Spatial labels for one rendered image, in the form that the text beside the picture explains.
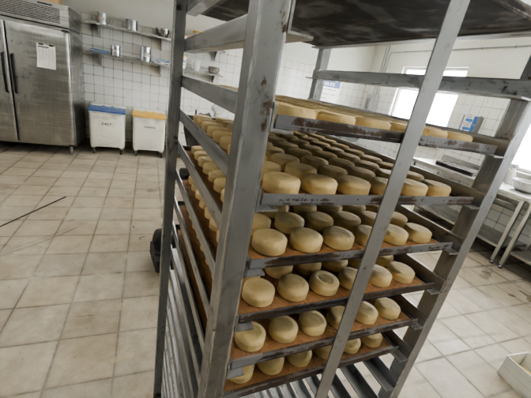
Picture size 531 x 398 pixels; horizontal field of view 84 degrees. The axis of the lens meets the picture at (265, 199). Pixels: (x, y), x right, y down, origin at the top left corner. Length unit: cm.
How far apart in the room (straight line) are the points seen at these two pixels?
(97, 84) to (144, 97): 77
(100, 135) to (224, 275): 533
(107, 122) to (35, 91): 97
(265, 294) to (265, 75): 31
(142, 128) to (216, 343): 522
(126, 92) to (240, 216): 586
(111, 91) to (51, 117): 122
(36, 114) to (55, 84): 51
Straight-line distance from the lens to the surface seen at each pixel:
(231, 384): 61
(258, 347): 53
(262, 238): 41
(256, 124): 30
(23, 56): 543
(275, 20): 30
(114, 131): 560
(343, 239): 47
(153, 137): 558
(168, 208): 98
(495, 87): 64
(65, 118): 540
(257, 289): 47
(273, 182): 37
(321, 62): 105
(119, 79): 614
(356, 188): 44
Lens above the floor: 153
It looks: 21 degrees down
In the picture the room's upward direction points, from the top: 11 degrees clockwise
